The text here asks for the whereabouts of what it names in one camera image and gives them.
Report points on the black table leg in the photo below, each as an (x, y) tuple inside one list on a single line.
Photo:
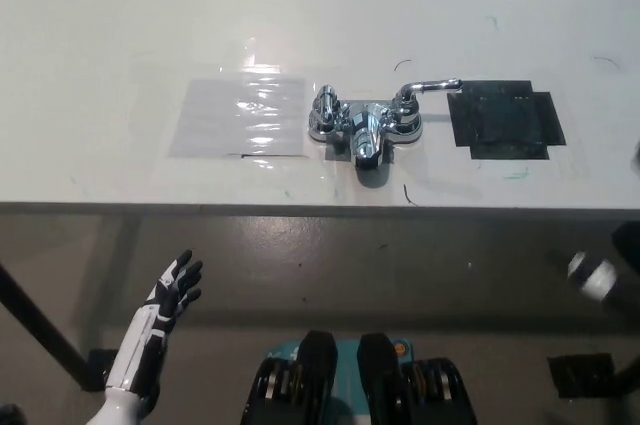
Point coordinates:
[(45, 322)]

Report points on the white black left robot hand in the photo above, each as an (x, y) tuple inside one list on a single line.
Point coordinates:
[(162, 295)]

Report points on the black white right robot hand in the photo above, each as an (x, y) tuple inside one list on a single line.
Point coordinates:
[(595, 280)]

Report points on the chrome faucet body with spout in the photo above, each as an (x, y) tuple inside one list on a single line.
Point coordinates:
[(367, 137)]

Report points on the black tape patch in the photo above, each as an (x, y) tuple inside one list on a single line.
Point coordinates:
[(505, 120)]

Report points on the black floor tape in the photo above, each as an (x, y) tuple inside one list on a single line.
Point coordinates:
[(580, 375), (102, 370)]

